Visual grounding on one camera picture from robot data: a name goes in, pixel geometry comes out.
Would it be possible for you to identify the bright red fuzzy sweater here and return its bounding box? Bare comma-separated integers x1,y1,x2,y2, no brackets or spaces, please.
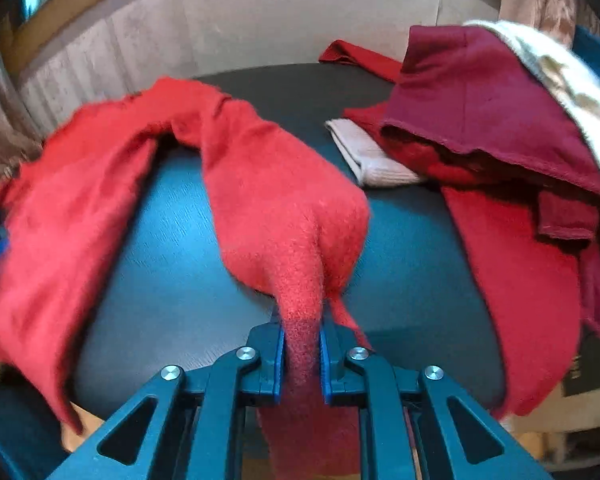
0,78,370,479

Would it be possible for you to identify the pink ribbed knit garment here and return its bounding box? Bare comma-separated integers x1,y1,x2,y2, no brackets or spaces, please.
325,118,425,188

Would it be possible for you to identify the maroon garment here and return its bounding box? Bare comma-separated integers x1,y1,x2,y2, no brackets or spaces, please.
375,23,600,335

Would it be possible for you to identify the brown floral curtain left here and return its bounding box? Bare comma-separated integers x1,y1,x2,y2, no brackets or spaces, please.
0,49,44,196

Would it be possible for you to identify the dark red garment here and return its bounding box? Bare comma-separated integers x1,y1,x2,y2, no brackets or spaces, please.
321,27,580,417

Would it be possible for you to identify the cream white garment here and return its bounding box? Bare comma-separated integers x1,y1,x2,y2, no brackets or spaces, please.
465,20,600,168

